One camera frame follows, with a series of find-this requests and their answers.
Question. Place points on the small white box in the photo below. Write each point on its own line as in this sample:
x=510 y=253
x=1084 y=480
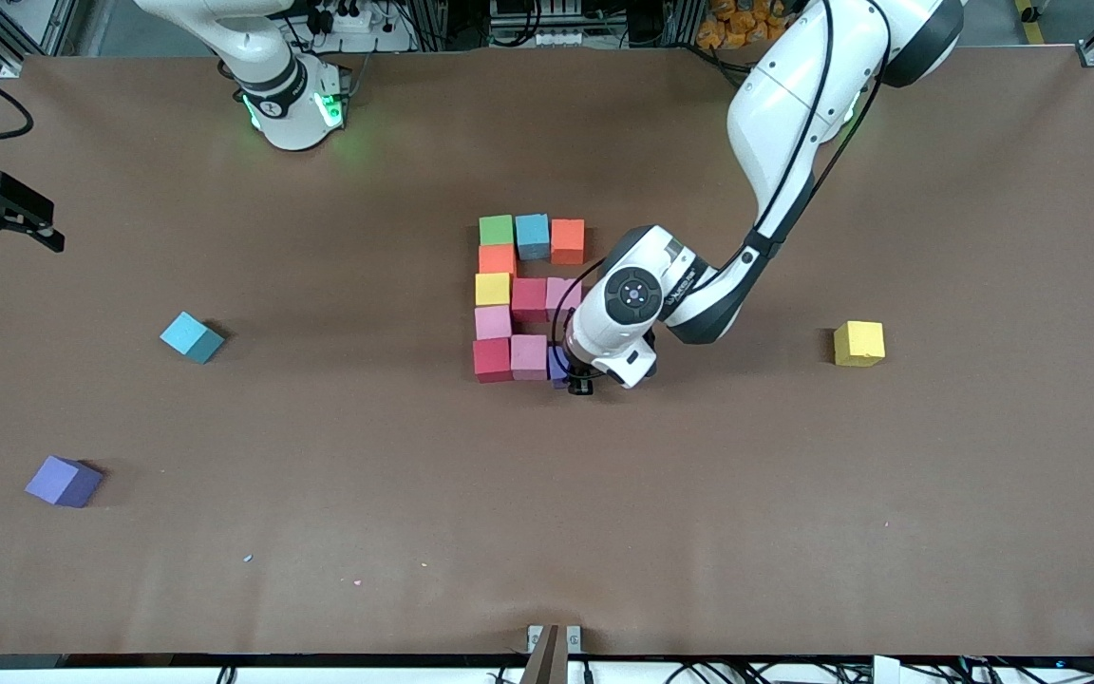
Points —
x=886 y=670

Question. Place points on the pink foam cube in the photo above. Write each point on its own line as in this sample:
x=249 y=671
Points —
x=493 y=322
x=561 y=294
x=529 y=356

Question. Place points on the brown table cover sheet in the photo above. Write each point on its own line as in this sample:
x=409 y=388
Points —
x=547 y=551

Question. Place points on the pile of orange items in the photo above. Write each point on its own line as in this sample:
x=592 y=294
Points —
x=732 y=27

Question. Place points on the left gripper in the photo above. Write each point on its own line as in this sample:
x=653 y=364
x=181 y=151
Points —
x=577 y=373

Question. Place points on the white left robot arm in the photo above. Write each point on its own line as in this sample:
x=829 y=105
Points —
x=784 y=95

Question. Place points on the orange foam cube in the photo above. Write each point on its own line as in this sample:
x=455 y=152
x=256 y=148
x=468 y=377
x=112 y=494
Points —
x=498 y=258
x=567 y=241

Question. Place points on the purple foam cube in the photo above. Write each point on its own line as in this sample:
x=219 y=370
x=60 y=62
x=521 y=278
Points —
x=61 y=479
x=556 y=366

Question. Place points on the metal bracket with wooden stick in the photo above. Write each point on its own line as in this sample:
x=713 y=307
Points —
x=552 y=655

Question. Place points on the green foam cube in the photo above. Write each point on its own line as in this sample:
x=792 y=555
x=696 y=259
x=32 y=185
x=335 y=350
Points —
x=497 y=229

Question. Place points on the red foam cube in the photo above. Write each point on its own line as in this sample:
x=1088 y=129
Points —
x=530 y=298
x=492 y=360

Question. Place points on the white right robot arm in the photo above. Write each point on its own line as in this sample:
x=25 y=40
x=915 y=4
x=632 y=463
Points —
x=272 y=85

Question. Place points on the teal foam cube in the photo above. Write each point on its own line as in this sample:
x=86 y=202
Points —
x=188 y=334
x=533 y=237

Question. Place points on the yellow foam cube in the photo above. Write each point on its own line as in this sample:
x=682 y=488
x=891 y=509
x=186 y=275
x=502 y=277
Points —
x=493 y=289
x=858 y=343

